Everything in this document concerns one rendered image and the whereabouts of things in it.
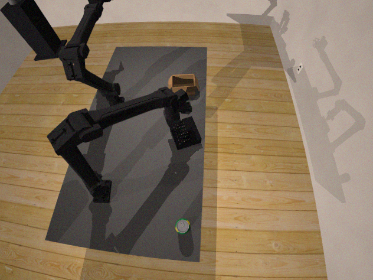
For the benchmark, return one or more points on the brown cardboard box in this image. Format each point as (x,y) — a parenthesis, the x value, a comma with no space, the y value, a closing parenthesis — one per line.
(187,80)

